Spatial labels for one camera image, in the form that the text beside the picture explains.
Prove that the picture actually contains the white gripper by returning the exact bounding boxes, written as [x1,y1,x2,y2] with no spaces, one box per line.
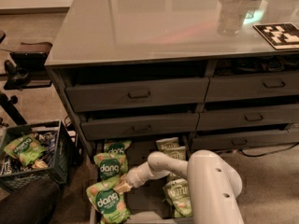
[113,162,154,193]

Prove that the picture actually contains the green dang chip bag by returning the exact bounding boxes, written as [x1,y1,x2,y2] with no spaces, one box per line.
[93,153,128,180]
[104,140,132,154]
[86,176,130,224]

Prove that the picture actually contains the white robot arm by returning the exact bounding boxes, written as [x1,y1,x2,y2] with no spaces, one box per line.
[114,150,244,224]

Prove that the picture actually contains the open bottom left drawer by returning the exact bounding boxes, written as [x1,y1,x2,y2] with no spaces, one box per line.
[89,135,195,224]

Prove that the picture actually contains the green kettle chip bag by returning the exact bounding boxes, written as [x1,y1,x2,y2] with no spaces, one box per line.
[156,137,179,151]
[164,147,186,161]
[163,178,192,218]
[166,173,180,182]

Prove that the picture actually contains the front green kettle chip bag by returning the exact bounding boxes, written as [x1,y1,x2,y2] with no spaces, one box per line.
[163,178,192,218]

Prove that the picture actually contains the rear green kettle chip bag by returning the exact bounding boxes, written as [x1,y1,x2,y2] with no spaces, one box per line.
[156,137,179,151]

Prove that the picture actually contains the middle left drawer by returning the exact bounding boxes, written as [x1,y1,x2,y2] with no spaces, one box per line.
[81,113,199,141]

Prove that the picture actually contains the top left drawer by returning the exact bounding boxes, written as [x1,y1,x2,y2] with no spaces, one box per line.
[65,77,208,112]

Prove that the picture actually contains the green dang bag in crate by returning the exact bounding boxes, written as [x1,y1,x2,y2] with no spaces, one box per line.
[4,134,47,166]

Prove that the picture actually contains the bottom right drawer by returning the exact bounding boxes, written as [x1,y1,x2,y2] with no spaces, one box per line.
[190,130,299,151]

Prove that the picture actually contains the dark grey drawer cabinet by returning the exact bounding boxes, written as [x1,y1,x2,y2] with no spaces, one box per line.
[46,0,299,154]

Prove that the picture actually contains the top right drawer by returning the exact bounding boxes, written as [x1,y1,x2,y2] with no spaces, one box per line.
[206,71,299,103]

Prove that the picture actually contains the middle right drawer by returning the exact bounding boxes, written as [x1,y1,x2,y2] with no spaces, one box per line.
[197,104,299,131]

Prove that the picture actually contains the dark object front left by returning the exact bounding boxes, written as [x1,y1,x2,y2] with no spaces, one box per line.
[0,178,60,224]

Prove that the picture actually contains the dark plastic crate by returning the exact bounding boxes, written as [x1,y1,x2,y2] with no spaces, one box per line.
[0,120,73,192]

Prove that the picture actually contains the dark blue snack bags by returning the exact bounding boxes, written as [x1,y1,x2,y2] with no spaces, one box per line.
[0,131,57,175]

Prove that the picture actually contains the dark chair with armrest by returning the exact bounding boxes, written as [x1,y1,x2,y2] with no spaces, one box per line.
[0,42,52,125]

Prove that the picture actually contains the black white fiducial marker board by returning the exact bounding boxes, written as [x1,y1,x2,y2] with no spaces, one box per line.
[253,22,299,49]

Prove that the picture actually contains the black cable on floor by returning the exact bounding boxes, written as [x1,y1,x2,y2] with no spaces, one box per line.
[237,142,299,158]

